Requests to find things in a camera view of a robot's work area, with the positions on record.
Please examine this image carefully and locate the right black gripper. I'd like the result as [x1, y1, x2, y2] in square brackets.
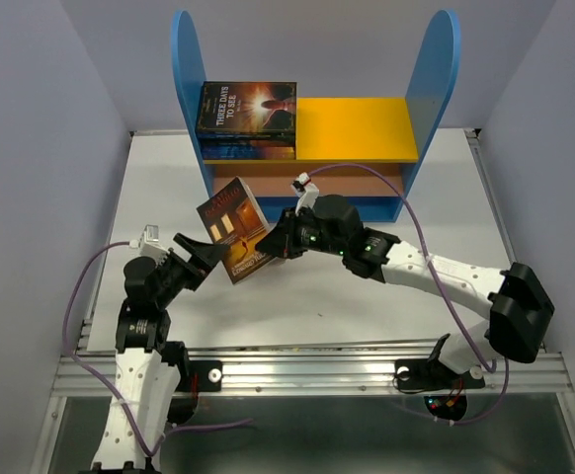
[254, 207, 347, 261]

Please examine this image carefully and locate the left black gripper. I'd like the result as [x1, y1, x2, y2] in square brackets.
[155, 233, 229, 306]

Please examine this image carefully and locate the brown book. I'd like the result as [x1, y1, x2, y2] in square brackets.
[197, 177, 275, 285]

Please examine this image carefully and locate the Jane Eyre book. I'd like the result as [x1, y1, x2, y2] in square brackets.
[203, 151, 295, 162]

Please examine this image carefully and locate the A Tale of Two Cities book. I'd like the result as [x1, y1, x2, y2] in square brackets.
[202, 147, 294, 154]

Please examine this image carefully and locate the Little Women book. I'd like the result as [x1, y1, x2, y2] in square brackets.
[200, 139, 295, 148]

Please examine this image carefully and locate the Animal Farm book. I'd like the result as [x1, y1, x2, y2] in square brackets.
[198, 133, 296, 146]

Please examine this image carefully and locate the Three Days to See book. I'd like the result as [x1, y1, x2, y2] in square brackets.
[196, 81, 297, 136]

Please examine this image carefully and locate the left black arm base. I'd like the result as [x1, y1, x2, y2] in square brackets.
[162, 342, 223, 425]

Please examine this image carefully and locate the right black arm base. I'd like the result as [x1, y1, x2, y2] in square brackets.
[393, 334, 486, 422]

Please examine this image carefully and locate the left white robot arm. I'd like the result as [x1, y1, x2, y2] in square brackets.
[91, 226, 227, 473]

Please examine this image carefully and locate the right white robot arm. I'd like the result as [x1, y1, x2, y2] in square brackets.
[256, 195, 554, 385]

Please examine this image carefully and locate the blue yellow wooden bookshelf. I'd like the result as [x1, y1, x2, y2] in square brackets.
[170, 10, 461, 222]

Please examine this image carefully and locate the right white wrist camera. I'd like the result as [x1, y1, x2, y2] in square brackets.
[291, 173, 319, 215]

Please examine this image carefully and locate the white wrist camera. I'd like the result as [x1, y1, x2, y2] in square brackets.
[291, 173, 319, 215]
[128, 224, 169, 267]

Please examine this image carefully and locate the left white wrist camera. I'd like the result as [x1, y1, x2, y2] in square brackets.
[128, 224, 169, 267]

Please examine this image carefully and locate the aluminium mounting rail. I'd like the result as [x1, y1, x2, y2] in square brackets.
[51, 340, 573, 397]

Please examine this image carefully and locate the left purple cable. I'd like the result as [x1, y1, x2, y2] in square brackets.
[63, 241, 257, 458]

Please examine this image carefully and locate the purple cable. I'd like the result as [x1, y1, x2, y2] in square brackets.
[311, 162, 511, 427]
[63, 241, 257, 458]

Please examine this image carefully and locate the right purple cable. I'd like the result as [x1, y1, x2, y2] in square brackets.
[311, 162, 511, 427]

